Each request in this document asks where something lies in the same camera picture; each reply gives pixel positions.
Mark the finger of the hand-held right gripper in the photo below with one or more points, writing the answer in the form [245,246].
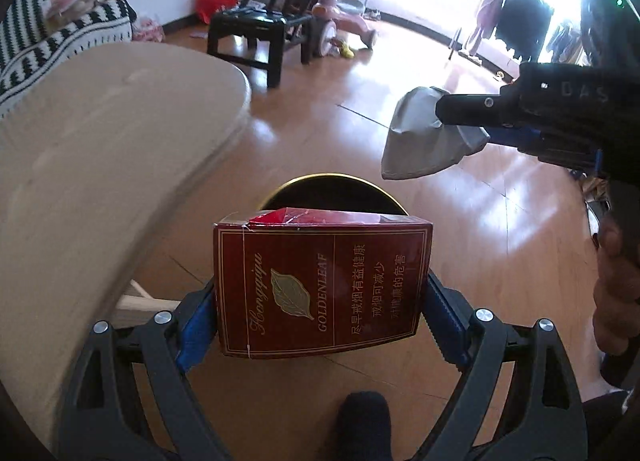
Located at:
[475,110]
[545,146]

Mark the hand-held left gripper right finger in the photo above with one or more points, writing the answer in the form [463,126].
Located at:
[445,321]

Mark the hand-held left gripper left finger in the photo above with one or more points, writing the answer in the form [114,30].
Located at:
[196,326]

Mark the grey foil wrapper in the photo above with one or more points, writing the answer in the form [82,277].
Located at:
[420,141]

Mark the red cigarette box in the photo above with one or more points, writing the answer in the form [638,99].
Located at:
[320,286]

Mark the black gold-rimmed trash can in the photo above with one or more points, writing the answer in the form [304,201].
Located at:
[320,191]

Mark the person's right hand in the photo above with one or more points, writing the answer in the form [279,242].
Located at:
[617,291]

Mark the dark hanging garment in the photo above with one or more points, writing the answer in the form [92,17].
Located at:
[522,21]

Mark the pink hanging garment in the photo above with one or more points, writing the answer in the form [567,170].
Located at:
[487,11]

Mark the person's foot in dark sock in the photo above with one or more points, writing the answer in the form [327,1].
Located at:
[362,426]

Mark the yellow floor toy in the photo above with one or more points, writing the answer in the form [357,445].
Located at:
[345,49]

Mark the pink children's tricycle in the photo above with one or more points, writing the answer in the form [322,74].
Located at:
[345,16]

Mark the black wooden stool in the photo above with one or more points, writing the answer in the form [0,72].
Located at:
[250,31]

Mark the red plastic bag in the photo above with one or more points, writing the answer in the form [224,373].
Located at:
[215,3]

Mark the pink floral bag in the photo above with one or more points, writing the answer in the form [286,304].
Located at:
[148,31]

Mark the black-white striped sofa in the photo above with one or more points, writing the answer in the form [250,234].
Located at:
[35,41]

